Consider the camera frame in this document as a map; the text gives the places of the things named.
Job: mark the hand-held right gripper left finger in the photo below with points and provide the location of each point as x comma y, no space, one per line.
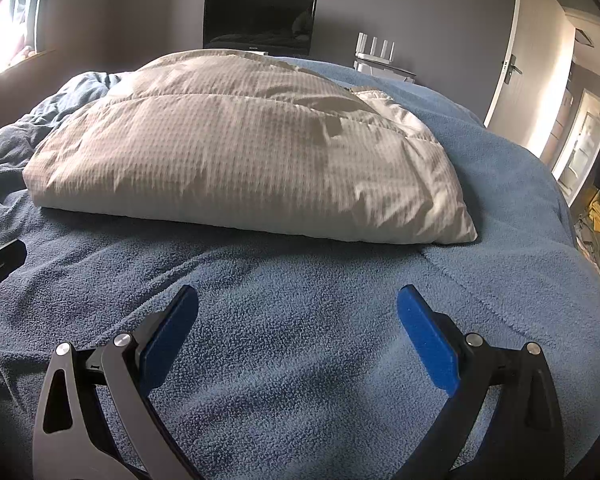
169,340

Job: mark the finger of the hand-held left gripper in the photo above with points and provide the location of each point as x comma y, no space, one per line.
2,260

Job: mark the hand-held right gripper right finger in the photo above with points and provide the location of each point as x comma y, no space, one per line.
427,340

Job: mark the white puffer jacket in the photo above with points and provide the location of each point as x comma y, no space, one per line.
240,150

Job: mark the pile of clothes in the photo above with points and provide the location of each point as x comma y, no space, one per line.
597,230

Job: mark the blue fleece blanket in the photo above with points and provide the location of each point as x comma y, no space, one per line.
290,300

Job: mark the dark grey bedding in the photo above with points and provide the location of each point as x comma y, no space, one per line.
65,95

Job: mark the hallway door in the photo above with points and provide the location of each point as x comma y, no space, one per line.
580,145

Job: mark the white side stand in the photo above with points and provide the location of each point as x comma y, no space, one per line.
385,69

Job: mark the white wifi router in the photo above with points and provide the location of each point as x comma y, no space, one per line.
375,50

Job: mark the white door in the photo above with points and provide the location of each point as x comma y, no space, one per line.
535,50

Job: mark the black flat screen television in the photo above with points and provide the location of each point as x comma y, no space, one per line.
257,22

